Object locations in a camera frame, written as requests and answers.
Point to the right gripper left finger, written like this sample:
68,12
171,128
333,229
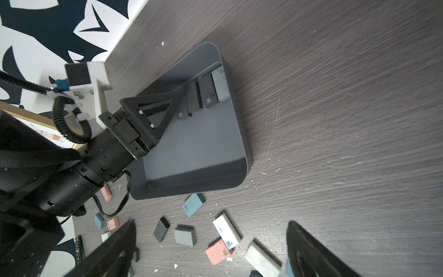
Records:
113,257

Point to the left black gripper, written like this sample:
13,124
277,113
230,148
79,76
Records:
130,135

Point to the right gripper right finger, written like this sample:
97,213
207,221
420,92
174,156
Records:
307,257

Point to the dark grey storage box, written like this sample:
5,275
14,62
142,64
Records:
208,151

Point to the blue eraser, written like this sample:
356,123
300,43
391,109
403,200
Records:
220,83

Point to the teal eraser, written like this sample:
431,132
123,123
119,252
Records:
193,204

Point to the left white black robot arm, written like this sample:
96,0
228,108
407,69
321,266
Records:
41,182

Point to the pink eraser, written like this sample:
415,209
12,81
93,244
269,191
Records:
106,192
218,252
113,224

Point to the pink eraser upper left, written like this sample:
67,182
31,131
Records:
106,192

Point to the grey eraser middle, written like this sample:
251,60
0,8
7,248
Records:
185,236

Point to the pink eraser centre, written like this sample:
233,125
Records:
218,252

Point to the black remote control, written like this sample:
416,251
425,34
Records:
79,250

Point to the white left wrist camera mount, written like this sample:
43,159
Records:
85,84

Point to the wooden picture frame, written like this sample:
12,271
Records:
40,124

